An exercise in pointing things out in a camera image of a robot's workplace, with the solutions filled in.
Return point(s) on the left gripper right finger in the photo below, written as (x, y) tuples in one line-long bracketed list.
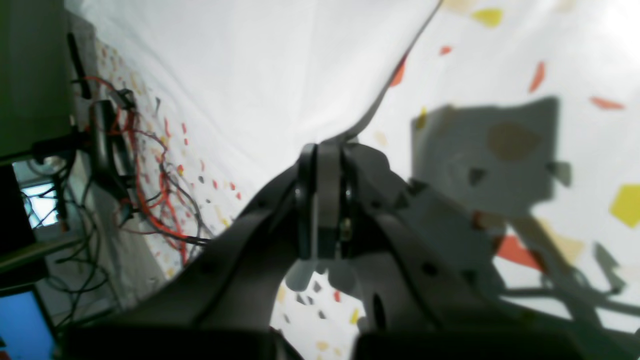
[(421, 308)]

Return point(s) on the white T-shirt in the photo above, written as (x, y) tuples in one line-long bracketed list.
[(235, 88)]

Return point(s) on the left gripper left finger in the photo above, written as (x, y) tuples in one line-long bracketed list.
[(220, 306)]

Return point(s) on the black cylinder right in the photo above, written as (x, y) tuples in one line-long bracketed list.
[(110, 161)]

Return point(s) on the terrazzo patterned tablecloth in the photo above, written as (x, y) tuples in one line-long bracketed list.
[(517, 149)]

